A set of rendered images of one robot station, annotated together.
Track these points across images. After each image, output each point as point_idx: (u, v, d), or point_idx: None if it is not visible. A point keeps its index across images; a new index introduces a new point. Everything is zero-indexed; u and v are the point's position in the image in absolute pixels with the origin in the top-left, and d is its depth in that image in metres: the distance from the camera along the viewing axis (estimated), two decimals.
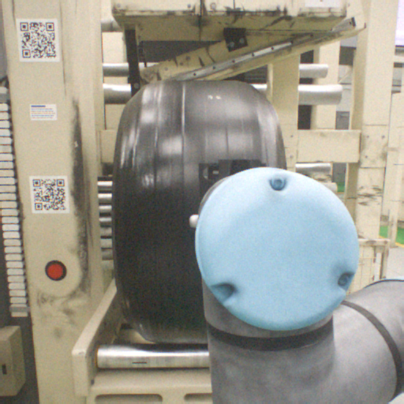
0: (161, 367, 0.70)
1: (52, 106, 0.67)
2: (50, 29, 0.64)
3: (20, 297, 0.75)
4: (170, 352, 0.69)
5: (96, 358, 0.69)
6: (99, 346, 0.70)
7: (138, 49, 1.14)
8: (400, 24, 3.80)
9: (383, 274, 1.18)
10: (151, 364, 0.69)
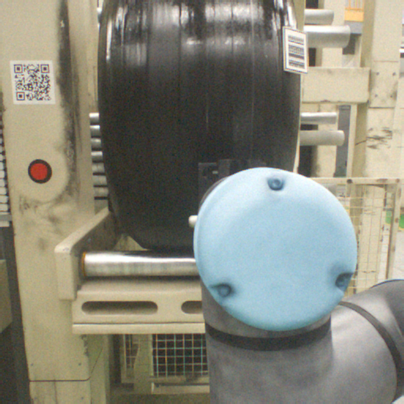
0: (155, 267, 0.61)
1: None
2: None
3: (0, 203, 0.68)
4: (167, 250, 0.64)
5: (85, 256, 0.63)
6: None
7: None
8: None
9: (394, 215, 1.11)
10: (145, 256, 0.62)
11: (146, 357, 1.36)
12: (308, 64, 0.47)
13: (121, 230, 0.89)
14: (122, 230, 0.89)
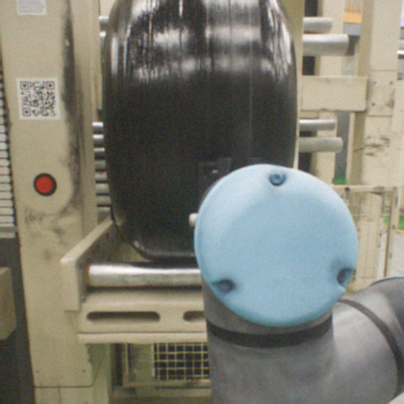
0: None
1: None
2: None
3: (6, 215, 0.70)
4: (170, 285, 0.66)
5: None
6: (89, 284, 0.64)
7: None
8: (403, 5, 3.74)
9: (391, 222, 1.13)
10: None
11: (147, 361, 1.38)
12: None
13: None
14: None
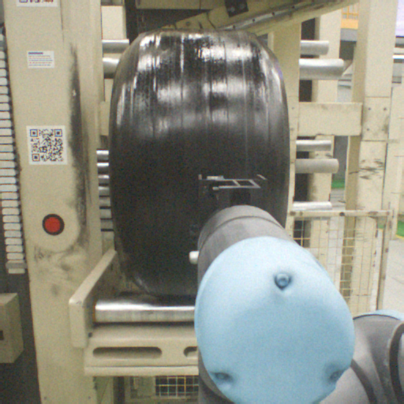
0: None
1: (50, 54, 0.66)
2: None
3: (16, 252, 0.74)
4: (170, 316, 0.67)
5: (95, 318, 0.68)
6: (95, 308, 0.67)
7: (137, 17, 1.13)
8: (401, 15, 3.78)
9: (385, 245, 1.17)
10: (151, 322, 0.69)
11: (148, 376, 1.42)
12: None
13: None
14: None
